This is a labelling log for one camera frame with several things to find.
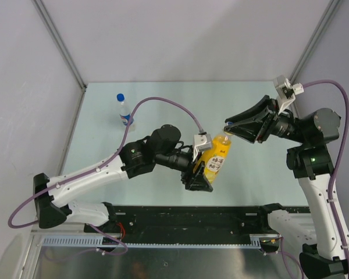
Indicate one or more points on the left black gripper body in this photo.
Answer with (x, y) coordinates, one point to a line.
(187, 176)

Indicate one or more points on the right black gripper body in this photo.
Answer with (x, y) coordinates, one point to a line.
(271, 121)

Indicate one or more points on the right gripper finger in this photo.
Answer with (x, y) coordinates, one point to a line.
(263, 108)
(246, 130)

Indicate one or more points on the yellow honey pomelo drink bottle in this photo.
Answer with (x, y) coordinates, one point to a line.
(215, 157)

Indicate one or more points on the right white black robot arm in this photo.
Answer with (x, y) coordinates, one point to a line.
(325, 254)

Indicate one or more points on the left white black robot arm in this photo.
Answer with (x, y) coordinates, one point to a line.
(56, 197)

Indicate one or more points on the clear blue-cap water bottle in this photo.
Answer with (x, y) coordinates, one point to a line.
(125, 112)

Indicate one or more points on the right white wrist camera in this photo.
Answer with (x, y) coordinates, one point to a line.
(287, 92)

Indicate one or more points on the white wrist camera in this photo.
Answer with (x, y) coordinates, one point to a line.
(287, 92)
(201, 143)

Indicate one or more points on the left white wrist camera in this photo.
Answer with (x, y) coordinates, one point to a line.
(201, 143)

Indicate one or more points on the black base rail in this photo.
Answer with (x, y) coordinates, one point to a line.
(189, 224)

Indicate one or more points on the grey cable duct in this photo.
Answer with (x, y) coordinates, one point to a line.
(93, 241)

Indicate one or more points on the right aluminium frame post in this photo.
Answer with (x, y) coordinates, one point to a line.
(319, 31)

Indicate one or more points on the aluminium frame post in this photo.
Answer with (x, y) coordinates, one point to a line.
(58, 41)
(319, 31)

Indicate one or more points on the left aluminium frame post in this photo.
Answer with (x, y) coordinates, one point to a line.
(58, 41)

